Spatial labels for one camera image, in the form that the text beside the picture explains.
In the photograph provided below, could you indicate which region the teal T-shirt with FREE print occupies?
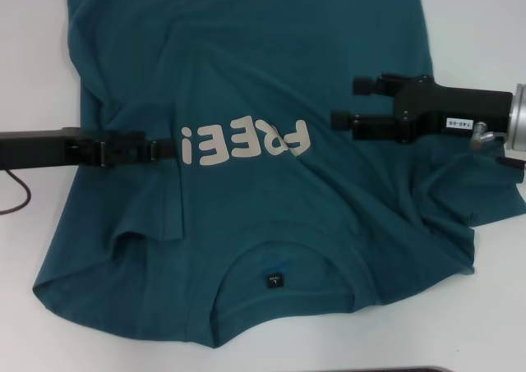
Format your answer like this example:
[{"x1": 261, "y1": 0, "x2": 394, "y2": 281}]
[{"x1": 31, "y1": 0, "x2": 526, "y2": 340}]

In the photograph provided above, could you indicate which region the dark device edge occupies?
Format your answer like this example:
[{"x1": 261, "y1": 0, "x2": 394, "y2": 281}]
[{"x1": 376, "y1": 366, "x2": 455, "y2": 372}]

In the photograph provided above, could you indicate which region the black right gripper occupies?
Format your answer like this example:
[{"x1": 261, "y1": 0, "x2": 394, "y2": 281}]
[{"x1": 330, "y1": 72, "x2": 514, "y2": 145}]

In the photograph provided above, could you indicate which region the right arm cable with plugs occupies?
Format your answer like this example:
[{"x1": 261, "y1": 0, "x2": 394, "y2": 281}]
[{"x1": 470, "y1": 121, "x2": 526, "y2": 184}]

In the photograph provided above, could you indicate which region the left arm cable with plugs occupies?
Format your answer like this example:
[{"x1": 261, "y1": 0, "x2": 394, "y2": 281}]
[{"x1": 0, "y1": 168, "x2": 33, "y2": 215}]

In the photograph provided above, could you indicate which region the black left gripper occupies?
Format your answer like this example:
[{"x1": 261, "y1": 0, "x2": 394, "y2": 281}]
[{"x1": 0, "y1": 126, "x2": 178, "y2": 172}]

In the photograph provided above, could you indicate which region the arm cable with plugs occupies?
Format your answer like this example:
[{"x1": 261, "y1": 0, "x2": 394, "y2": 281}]
[
  {"x1": 470, "y1": 121, "x2": 526, "y2": 184},
  {"x1": 0, "y1": 168, "x2": 33, "y2": 215}
]

